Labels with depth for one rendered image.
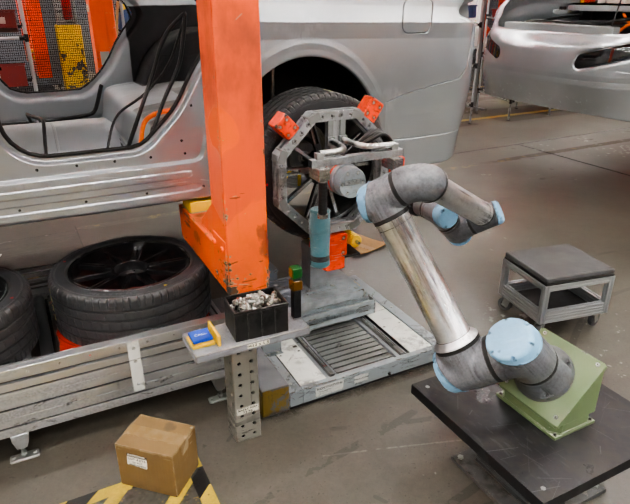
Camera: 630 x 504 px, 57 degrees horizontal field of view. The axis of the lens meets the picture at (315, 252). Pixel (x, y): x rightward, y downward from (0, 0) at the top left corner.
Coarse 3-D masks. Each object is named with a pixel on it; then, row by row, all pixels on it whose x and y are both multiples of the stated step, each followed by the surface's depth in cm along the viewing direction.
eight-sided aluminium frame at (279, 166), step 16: (320, 112) 237; (336, 112) 241; (352, 112) 244; (304, 128) 236; (368, 128) 250; (288, 144) 236; (272, 160) 241; (272, 176) 244; (288, 208) 246; (304, 224) 253; (336, 224) 261; (352, 224) 265
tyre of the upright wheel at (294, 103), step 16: (288, 96) 251; (304, 96) 244; (320, 96) 244; (336, 96) 247; (272, 112) 247; (288, 112) 240; (304, 112) 243; (272, 128) 240; (272, 144) 242; (272, 192) 250; (272, 208) 253; (288, 224) 259
